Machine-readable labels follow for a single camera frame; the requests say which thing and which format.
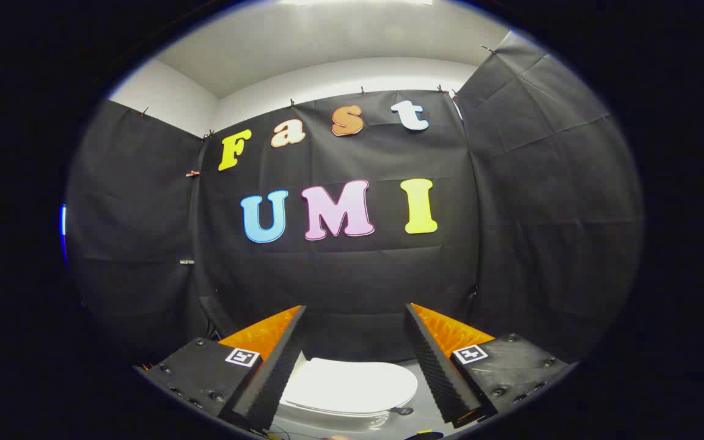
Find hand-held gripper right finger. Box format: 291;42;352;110
404;302;574;428

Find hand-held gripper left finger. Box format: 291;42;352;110
134;304;308;433

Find white toilet seat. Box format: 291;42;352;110
279;400;392;428

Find black backdrop cloth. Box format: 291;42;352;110
65;31;644;367

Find tangled thin cables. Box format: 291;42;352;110
253;428;310;440

